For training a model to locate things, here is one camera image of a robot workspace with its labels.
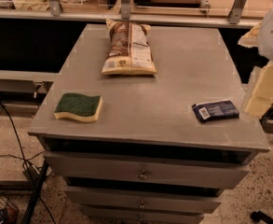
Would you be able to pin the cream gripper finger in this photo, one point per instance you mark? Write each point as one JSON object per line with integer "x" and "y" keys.
{"x": 262, "y": 95}
{"x": 250, "y": 39}

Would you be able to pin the blue rxbar blueberry wrapper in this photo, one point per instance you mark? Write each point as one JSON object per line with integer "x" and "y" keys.
{"x": 216, "y": 110}

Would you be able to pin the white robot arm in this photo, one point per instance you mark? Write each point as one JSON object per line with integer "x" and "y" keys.
{"x": 261, "y": 37}

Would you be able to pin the green and yellow sponge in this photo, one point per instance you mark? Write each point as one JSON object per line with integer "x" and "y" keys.
{"x": 78, "y": 107}

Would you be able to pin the top grey drawer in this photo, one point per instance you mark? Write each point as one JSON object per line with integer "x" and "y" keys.
{"x": 147, "y": 170}

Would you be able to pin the grey drawer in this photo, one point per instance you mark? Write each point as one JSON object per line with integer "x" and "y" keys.
{"x": 142, "y": 200}
{"x": 139, "y": 215}
{"x": 147, "y": 170}

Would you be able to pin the brown and yellow chip bag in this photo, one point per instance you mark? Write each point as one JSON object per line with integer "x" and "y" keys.
{"x": 130, "y": 53}

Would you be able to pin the grey drawer cabinet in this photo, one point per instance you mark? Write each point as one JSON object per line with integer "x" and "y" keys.
{"x": 152, "y": 116}

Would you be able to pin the black caster wheel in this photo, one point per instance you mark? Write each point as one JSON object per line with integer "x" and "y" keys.
{"x": 260, "y": 216}

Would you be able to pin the middle grey drawer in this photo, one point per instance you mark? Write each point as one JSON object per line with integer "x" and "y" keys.
{"x": 142, "y": 200}

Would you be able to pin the bottom grey drawer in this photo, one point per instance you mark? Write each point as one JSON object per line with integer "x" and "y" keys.
{"x": 139, "y": 215}

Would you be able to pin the black stand leg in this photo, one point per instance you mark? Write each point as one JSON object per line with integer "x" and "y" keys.
{"x": 37, "y": 185}

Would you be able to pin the grey metal shelf rail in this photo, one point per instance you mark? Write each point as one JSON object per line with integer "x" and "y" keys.
{"x": 167, "y": 20}

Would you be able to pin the wire basket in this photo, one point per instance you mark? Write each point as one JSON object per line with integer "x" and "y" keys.
{"x": 8, "y": 211}

